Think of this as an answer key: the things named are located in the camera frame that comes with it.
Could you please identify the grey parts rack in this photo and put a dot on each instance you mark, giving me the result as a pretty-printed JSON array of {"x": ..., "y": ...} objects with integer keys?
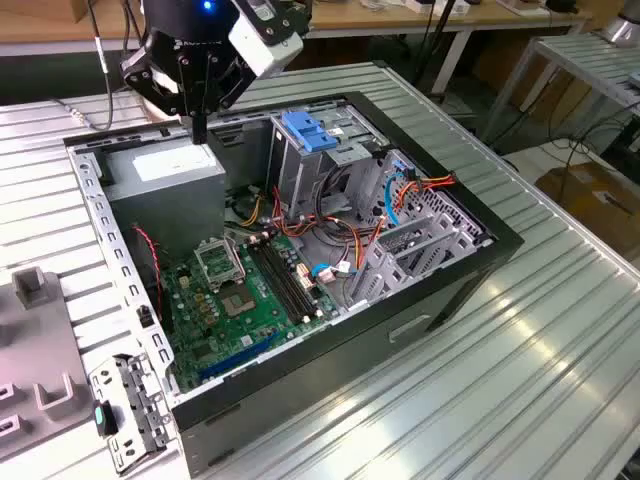
[{"x": 35, "y": 345}]

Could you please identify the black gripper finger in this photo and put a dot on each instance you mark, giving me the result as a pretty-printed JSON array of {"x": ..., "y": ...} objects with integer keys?
[
  {"x": 145, "y": 82},
  {"x": 235, "y": 82}
]

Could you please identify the metal expansion card bracket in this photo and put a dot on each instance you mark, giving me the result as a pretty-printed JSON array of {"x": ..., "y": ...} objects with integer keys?
[{"x": 135, "y": 390}]

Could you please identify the grey metal disk bay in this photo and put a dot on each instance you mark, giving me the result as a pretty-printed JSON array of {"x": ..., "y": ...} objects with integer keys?
[{"x": 440, "y": 220}]

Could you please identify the green motherboard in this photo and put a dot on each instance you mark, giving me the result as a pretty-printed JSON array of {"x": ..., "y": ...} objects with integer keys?
[{"x": 275, "y": 320}]

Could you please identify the wooden desk with white legs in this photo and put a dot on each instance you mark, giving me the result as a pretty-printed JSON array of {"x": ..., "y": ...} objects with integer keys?
[{"x": 350, "y": 20}]

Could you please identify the blue expansion slot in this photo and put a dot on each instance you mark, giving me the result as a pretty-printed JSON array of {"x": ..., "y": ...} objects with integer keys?
[{"x": 225, "y": 367}]

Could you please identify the grey power supply unit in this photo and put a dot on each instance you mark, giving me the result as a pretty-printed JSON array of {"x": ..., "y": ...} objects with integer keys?
[{"x": 165, "y": 200}]

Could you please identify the brown cardboard box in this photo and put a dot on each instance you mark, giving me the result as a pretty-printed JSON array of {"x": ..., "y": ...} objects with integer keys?
[{"x": 585, "y": 200}]

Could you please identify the black open PC case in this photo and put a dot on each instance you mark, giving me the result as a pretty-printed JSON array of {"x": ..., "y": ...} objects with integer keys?
[{"x": 310, "y": 365}]

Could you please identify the black stand pole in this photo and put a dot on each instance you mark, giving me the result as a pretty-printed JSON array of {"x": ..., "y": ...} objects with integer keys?
[{"x": 435, "y": 35}]

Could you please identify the black latch with teal tab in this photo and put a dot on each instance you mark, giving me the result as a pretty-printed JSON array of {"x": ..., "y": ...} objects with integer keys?
[{"x": 100, "y": 417}]

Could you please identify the blue plastic drive latch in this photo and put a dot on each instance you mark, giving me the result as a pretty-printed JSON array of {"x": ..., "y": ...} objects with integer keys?
[{"x": 310, "y": 135}]

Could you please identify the grey metal drive cage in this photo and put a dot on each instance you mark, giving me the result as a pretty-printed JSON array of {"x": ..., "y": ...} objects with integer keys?
[{"x": 290, "y": 170}]

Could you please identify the black RAM slot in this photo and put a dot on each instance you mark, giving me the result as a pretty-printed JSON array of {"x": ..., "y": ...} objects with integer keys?
[
  {"x": 299, "y": 280},
  {"x": 291, "y": 280},
  {"x": 276, "y": 280},
  {"x": 283, "y": 280}
]

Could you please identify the metal slat side table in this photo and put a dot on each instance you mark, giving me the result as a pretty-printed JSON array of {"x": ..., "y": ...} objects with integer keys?
[{"x": 585, "y": 60}]

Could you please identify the metal locking lever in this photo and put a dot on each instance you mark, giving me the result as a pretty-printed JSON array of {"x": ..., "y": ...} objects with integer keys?
[{"x": 238, "y": 257}]

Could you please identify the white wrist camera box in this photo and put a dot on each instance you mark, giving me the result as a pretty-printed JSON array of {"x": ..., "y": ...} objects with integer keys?
[{"x": 265, "y": 45}]

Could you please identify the CPU socket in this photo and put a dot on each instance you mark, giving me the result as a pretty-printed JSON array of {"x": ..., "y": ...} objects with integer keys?
[{"x": 235, "y": 300}]

